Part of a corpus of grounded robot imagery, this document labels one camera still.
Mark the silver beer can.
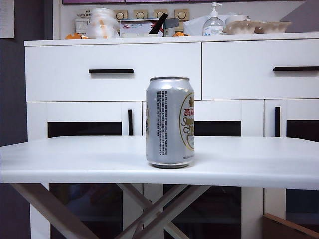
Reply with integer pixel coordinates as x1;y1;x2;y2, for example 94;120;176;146
146;76;197;169

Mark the white wall switch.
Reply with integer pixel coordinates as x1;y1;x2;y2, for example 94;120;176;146
75;19;90;32

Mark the clear hand sanitizer pump bottle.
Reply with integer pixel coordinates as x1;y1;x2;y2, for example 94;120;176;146
202;2;224;36

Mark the white table leg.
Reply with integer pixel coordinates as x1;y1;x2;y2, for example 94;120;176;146
114;184;212;239
116;183;191;239
9;183;99;239

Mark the white drawer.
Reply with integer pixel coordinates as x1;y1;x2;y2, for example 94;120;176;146
202;39;319;100
24;42;202;102

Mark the white paper sheet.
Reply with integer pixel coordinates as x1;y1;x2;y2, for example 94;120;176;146
0;0;15;39

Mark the white box with red print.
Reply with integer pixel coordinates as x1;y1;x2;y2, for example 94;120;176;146
119;18;165;38

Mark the white bowl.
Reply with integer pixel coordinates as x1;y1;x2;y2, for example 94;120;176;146
225;14;251;25

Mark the cream egg carton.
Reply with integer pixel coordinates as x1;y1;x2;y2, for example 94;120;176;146
222;20;292;35

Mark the purple wall poster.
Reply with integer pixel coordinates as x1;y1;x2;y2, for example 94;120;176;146
191;0;308;3
62;0;125;5
125;0;191;3

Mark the white sideboard cabinet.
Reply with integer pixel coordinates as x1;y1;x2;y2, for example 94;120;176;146
24;31;319;239

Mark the gold wall dimmer knob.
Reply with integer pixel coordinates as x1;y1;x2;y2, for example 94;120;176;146
174;8;189;21
154;9;168;20
113;9;128;21
133;9;148;20

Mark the white plastic bag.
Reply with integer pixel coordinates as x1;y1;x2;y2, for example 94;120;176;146
86;7;121;39
183;14;229;36

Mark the grey card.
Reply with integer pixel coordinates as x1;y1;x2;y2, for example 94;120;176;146
164;17;180;37

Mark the black flat bar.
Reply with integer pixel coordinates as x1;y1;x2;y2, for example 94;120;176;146
149;14;169;35

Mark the brown cardboard sheet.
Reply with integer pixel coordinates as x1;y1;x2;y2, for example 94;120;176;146
262;213;319;239

